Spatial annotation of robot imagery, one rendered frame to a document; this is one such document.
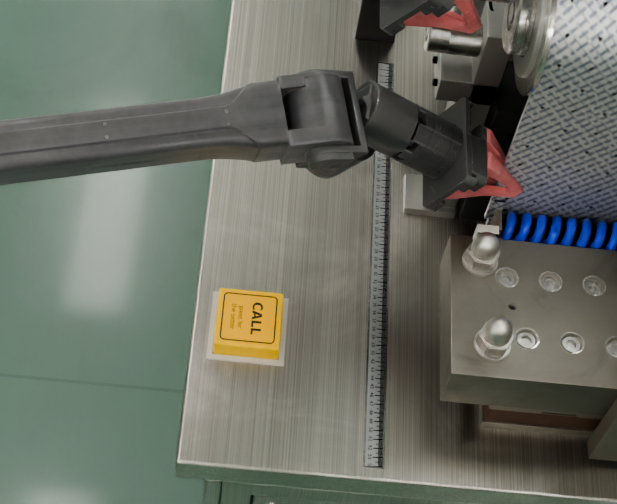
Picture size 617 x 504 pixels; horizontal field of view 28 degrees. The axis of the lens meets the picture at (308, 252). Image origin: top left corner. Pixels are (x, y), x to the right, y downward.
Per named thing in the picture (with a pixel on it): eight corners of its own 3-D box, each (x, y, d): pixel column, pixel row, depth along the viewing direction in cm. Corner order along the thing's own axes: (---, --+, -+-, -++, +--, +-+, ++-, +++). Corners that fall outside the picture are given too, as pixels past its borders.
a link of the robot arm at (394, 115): (365, 119, 114) (373, 67, 117) (322, 144, 120) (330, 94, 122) (423, 149, 117) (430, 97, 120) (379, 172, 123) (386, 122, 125)
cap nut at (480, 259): (461, 244, 127) (470, 219, 123) (497, 247, 127) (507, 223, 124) (462, 275, 125) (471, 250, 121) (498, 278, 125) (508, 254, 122)
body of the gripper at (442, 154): (436, 216, 123) (377, 187, 120) (436, 134, 129) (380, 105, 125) (481, 185, 119) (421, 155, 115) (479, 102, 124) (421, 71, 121)
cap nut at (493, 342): (472, 326, 122) (482, 303, 118) (510, 330, 122) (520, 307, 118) (473, 360, 120) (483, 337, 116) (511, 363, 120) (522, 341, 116)
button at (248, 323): (218, 297, 136) (219, 286, 134) (282, 303, 137) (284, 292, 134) (212, 354, 132) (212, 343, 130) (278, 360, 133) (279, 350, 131)
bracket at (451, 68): (399, 179, 147) (448, -6, 122) (453, 184, 148) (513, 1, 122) (398, 214, 145) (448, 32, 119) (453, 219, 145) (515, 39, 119)
